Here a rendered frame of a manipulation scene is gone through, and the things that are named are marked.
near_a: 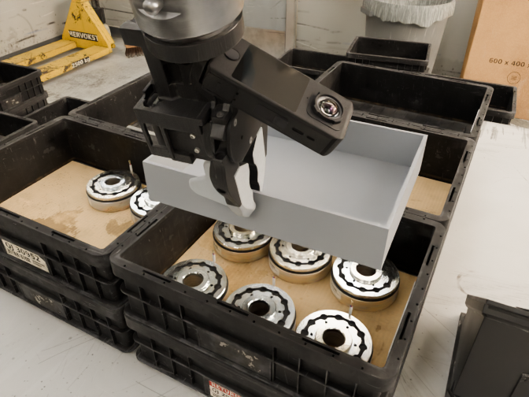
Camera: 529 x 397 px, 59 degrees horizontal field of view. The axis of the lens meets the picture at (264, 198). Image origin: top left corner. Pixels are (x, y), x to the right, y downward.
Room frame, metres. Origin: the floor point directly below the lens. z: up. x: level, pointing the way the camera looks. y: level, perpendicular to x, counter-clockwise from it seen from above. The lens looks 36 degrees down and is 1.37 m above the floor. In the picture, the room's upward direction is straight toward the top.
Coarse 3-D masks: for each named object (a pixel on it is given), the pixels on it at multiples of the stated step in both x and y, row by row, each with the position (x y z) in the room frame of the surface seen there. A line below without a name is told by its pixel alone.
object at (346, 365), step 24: (408, 216) 0.56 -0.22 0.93; (432, 240) 0.50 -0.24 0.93; (120, 264) 0.45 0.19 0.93; (432, 264) 0.45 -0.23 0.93; (144, 288) 0.43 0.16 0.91; (168, 288) 0.41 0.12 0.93; (192, 288) 0.41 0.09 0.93; (216, 312) 0.38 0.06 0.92; (240, 312) 0.37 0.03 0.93; (408, 312) 0.37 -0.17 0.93; (264, 336) 0.35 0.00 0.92; (288, 336) 0.34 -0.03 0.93; (408, 336) 0.34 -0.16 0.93; (312, 360) 0.32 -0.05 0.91; (336, 360) 0.31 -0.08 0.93; (360, 360) 0.31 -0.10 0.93; (360, 384) 0.29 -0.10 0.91; (384, 384) 0.28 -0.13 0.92
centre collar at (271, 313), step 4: (252, 296) 0.45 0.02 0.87; (256, 296) 0.45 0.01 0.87; (260, 296) 0.45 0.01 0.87; (264, 296) 0.45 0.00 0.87; (248, 300) 0.45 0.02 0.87; (252, 300) 0.45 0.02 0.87; (256, 300) 0.45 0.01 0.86; (260, 300) 0.45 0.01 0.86; (264, 300) 0.45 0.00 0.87; (268, 300) 0.45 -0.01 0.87; (272, 300) 0.45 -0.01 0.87; (244, 304) 0.44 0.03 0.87; (248, 304) 0.44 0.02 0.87; (268, 304) 0.44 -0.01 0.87; (272, 304) 0.44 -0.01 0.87; (244, 308) 0.43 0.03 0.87; (248, 308) 0.43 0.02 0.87; (272, 308) 0.43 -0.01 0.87; (268, 312) 0.43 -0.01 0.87; (272, 312) 0.43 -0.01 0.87; (260, 316) 0.42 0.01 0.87; (264, 316) 0.42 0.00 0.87; (268, 316) 0.42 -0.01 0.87; (272, 316) 0.42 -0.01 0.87; (268, 320) 0.42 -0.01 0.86
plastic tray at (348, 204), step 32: (352, 128) 0.53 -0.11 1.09; (384, 128) 0.52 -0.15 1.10; (160, 160) 0.46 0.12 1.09; (288, 160) 0.52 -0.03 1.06; (320, 160) 0.52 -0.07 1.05; (352, 160) 0.52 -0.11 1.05; (384, 160) 0.51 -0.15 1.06; (416, 160) 0.44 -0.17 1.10; (160, 192) 0.43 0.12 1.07; (192, 192) 0.41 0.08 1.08; (256, 192) 0.38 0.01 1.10; (288, 192) 0.44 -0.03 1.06; (320, 192) 0.44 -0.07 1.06; (352, 192) 0.44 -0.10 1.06; (384, 192) 0.44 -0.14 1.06; (256, 224) 0.37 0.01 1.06; (288, 224) 0.36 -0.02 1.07; (320, 224) 0.35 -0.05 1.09; (352, 224) 0.33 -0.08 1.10; (384, 224) 0.38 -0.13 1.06; (352, 256) 0.33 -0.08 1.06; (384, 256) 0.32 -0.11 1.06
